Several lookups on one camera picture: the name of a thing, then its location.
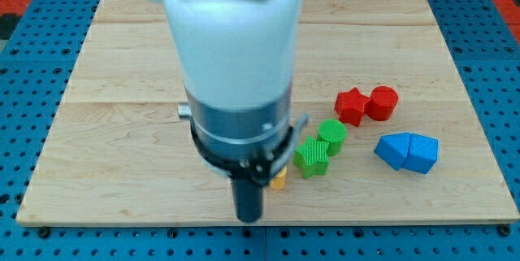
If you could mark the red star block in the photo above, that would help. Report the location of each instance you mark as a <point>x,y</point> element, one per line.
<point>350,106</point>

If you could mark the green star block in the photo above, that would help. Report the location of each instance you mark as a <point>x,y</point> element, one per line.
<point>311,158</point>

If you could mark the blue cube block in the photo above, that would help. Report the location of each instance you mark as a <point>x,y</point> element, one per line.
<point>422,153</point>

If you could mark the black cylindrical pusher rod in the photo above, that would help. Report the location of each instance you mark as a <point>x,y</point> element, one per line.
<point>247,197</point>

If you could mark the yellow block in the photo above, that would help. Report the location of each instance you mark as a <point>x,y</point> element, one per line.
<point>279,180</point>

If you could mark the blue triangle block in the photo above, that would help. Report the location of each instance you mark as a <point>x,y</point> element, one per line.
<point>393,149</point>

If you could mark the red cylinder block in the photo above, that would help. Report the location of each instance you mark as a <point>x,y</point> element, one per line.
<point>383,100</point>

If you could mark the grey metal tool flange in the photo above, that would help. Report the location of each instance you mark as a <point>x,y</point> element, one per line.
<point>252,143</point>

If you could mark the wooden board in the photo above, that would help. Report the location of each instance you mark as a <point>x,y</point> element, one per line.
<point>118,155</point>

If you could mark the green cylinder block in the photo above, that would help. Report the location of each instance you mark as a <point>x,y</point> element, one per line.
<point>334,133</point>

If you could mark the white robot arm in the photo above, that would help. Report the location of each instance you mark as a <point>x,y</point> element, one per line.
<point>236,59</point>

